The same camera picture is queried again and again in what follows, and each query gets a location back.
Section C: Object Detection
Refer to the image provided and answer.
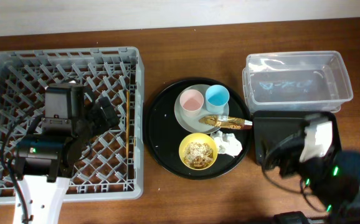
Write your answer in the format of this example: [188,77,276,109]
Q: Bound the clear plastic bin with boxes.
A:
[242,50,354,113]

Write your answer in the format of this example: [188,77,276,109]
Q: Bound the food scraps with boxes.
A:
[184,142,213,169]

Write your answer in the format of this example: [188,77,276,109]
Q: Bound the grey dishwasher rack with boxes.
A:
[0,47,144,205]

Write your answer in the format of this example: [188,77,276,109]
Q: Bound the grey plate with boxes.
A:
[174,84,229,134]

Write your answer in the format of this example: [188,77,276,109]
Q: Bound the pink cup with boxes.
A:
[179,89,204,117]

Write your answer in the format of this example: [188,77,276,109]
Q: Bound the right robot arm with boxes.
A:
[261,121,360,223]

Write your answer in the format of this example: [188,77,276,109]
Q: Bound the yellow bowl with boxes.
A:
[179,133,218,170]

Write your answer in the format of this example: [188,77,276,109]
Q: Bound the blue cup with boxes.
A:
[205,85,230,114]

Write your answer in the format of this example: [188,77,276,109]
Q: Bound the wooden chopstick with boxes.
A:
[126,91,130,160]

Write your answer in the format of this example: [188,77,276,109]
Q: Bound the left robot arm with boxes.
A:
[2,82,120,223]

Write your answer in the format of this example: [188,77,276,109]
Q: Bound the round black tray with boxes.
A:
[143,78,253,180]

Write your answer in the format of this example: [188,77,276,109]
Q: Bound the white napkin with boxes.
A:
[211,131,242,157]

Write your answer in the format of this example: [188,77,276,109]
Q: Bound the black rectangular tray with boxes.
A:
[252,110,342,166]

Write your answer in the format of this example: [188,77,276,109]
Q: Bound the gold snack wrapper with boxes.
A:
[199,115,253,130]

